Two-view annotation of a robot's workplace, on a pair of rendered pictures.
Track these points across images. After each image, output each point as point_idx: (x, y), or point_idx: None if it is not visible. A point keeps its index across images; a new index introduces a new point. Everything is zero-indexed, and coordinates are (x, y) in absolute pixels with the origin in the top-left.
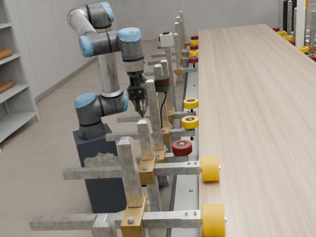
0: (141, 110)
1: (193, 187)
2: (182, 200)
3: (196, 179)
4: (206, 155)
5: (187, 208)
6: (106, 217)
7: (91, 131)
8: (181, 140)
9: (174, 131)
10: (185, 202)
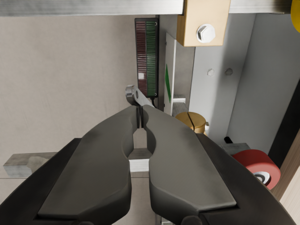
0: (134, 119)
1: (214, 63)
2: (193, 96)
3: (225, 37)
4: (288, 209)
5: (199, 112)
6: None
7: None
8: (258, 169)
9: (246, 12)
10: (198, 100)
